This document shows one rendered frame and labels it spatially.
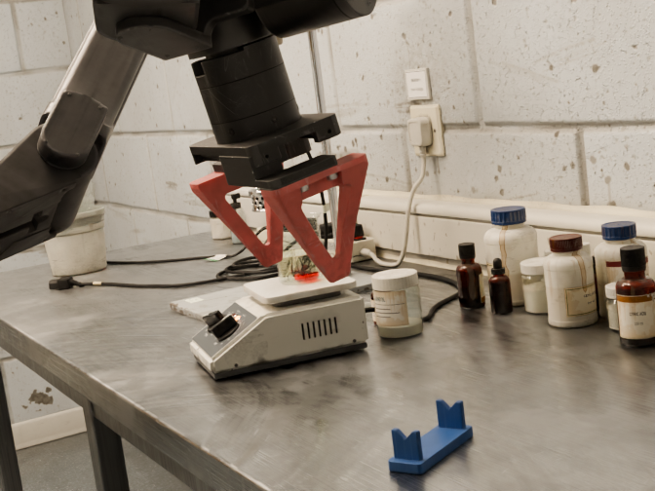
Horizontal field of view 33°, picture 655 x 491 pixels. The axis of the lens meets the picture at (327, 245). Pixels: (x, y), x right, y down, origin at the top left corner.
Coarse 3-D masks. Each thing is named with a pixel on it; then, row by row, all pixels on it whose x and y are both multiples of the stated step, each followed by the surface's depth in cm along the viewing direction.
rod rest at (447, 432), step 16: (448, 416) 101; (464, 416) 101; (400, 432) 95; (416, 432) 94; (432, 432) 101; (448, 432) 101; (464, 432) 100; (400, 448) 95; (416, 448) 94; (432, 448) 97; (448, 448) 98; (400, 464) 95; (416, 464) 94; (432, 464) 95
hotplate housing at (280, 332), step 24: (264, 312) 133; (288, 312) 133; (312, 312) 133; (336, 312) 134; (360, 312) 135; (240, 336) 131; (264, 336) 132; (288, 336) 133; (312, 336) 134; (336, 336) 135; (360, 336) 136; (216, 360) 130; (240, 360) 131; (264, 360) 132; (288, 360) 133
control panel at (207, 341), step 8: (232, 304) 143; (224, 312) 142; (232, 312) 140; (240, 312) 138; (248, 312) 136; (240, 320) 135; (248, 320) 134; (240, 328) 133; (200, 336) 140; (208, 336) 138; (232, 336) 132; (200, 344) 137; (208, 344) 136; (216, 344) 133; (224, 344) 132; (208, 352) 133; (216, 352) 131
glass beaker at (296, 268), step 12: (312, 216) 141; (288, 240) 137; (288, 252) 137; (300, 252) 137; (288, 264) 137; (300, 264) 137; (312, 264) 137; (288, 276) 138; (300, 276) 137; (312, 276) 138; (324, 276) 139
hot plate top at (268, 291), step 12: (252, 288) 139; (264, 288) 138; (276, 288) 137; (288, 288) 136; (300, 288) 135; (312, 288) 134; (324, 288) 134; (336, 288) 135; (348, 288) 135; (264, 300) 133; (276, 300) 132; (288, 300) 133
